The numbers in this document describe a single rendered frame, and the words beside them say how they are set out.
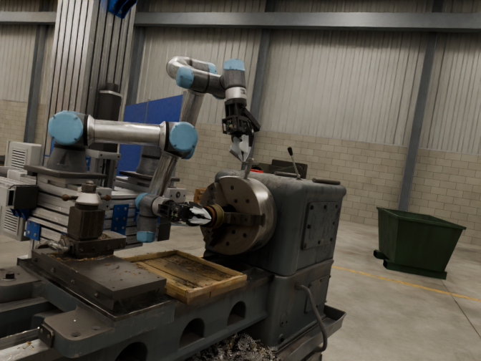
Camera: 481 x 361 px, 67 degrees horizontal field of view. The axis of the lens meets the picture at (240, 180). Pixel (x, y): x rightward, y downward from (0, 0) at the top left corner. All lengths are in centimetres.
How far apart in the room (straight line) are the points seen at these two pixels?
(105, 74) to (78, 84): 14
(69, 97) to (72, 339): 126
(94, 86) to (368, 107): 1035
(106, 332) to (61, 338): 9
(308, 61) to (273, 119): 210
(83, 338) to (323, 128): 1109
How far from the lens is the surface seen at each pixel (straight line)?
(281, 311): 162
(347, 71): 1200
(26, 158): 202
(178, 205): 135
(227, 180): 146
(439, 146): 1166
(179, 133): 144
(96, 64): 188
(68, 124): 143
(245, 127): 128
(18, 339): 97
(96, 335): 88
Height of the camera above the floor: 130
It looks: 3 degrees down
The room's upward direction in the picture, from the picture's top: 9 degrees clockwise
